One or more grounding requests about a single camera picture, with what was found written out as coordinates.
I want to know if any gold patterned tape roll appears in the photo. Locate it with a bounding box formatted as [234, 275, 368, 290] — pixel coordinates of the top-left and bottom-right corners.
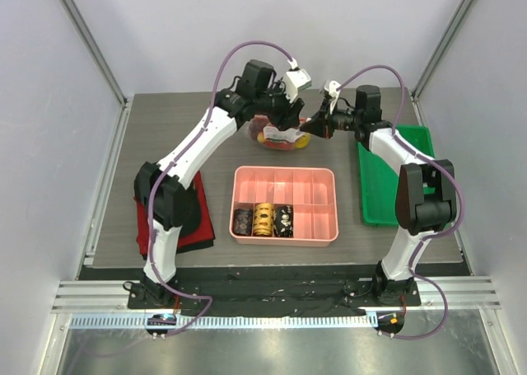
[252, 203, 274, 237]

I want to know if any dark patterned tape roll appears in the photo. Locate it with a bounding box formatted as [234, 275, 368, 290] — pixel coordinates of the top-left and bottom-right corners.
[232, 209, 253, 237]

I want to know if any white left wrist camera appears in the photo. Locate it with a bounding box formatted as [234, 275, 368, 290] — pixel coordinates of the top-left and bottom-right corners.
[282, 59, 312, 103]

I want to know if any yellow fake fruit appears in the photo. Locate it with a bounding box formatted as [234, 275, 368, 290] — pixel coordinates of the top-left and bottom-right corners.
[294, 134, 310, 149]

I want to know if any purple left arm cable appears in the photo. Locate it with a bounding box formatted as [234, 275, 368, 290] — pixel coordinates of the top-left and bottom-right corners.
[146, 40, 299, 337]

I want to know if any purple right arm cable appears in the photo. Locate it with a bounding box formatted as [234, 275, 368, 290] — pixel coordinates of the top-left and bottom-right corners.
[338, 64, 466, 340]

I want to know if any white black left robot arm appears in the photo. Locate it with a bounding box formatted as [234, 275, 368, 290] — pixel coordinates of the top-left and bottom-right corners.
[134, 59, 311, 308]

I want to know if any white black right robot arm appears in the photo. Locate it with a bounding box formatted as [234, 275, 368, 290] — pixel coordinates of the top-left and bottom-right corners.
[301, 81, 457, 305]

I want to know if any black white patterned tape roll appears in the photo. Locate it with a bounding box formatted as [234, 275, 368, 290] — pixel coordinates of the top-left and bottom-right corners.
[273, 205, 294, 238]

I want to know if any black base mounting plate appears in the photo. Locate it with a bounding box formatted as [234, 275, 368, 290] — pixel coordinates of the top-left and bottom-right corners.
[126, 277, 422, 310]

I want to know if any clear zip bag orange seal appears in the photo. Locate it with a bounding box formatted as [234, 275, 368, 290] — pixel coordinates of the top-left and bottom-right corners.
[247, 115, 307, 151]

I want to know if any green plastic bin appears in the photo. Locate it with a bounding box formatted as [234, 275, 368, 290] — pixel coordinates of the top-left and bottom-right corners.
[357, 125, 435, 227]

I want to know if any red cloth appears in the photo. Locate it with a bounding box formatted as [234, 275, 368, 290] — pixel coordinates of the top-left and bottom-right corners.
[134, 171, 215, 260]

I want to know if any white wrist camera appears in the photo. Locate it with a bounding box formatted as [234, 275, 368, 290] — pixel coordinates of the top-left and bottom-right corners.
[282, 59, 312, 103]
[321, 80, 341, 111]

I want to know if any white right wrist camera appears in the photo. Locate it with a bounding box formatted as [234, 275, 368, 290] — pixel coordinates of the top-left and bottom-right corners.
[321, 80, 341, 111]

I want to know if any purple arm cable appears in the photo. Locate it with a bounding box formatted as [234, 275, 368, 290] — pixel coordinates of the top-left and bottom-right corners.
[146, 40, 299, 337]
[338, 64, 466, 340]

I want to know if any pink divided organizer tray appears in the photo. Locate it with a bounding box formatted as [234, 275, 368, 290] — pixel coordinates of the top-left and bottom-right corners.
[229, 166, 339, 247]

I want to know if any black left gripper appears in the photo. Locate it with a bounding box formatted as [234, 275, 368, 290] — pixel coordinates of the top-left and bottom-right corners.
[254, 79, 303, 131]

